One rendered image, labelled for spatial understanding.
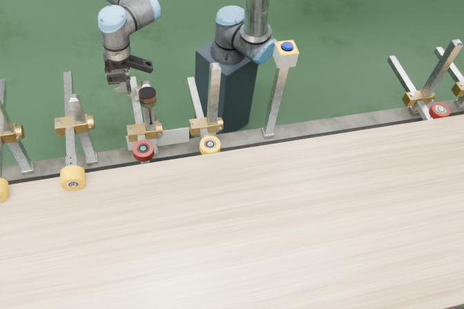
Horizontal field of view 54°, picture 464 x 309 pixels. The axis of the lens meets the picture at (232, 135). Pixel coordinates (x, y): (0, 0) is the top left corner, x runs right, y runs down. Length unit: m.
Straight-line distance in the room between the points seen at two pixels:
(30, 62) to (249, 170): 2.15
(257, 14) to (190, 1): 1.79
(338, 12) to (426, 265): 2.64
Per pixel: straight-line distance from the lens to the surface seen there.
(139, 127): 1.85
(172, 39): 3.50
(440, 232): 1.80
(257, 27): 2.17
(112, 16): 1.54
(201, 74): 2.61
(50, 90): 3.27
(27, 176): 2.02
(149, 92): 1.62
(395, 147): 1.93
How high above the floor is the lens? 2.33
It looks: 53 degrees down
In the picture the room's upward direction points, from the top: 7 degrees clockwise
